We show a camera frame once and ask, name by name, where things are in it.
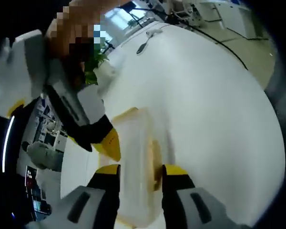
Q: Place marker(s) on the black oval device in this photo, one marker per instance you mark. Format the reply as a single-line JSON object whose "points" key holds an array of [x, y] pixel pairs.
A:
{"points": [[141, 47]]}

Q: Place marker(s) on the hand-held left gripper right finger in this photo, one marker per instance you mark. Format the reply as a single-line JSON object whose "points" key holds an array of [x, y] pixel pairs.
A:
{"points": [[186, 207]]}

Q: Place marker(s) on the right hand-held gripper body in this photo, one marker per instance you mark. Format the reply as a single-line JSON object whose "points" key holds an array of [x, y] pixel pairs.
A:
{"points": [[16, 71]]}

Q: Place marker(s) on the red background monitor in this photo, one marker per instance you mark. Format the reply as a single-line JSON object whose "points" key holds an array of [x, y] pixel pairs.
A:
{"points": [[30, 175]]}

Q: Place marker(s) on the white cabinets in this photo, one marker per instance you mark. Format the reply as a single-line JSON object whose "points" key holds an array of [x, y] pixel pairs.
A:
{"points": [[228, 14]]}

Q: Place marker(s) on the long ceiling light strip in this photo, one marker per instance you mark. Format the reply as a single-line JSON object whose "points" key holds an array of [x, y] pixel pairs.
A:
{"points": [[7, 145]]}

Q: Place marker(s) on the white plant pot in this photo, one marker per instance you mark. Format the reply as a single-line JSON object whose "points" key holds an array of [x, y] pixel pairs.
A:
{"points": [[106, 76]]}

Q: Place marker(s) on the white power adapter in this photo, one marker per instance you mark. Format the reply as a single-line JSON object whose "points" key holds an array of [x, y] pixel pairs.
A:
{"points": [[153, 33]]}

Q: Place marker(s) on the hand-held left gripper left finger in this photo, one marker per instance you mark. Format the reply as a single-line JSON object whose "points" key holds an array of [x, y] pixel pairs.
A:
{"points": [[95, 207]]}

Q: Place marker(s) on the green potted plant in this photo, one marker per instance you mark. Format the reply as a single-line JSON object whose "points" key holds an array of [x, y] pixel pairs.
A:
{"points": [[93, 69]]}

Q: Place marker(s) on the clear plastic container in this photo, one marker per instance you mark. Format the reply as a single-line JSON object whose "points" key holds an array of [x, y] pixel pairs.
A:
{"points": [[133, 155]]}

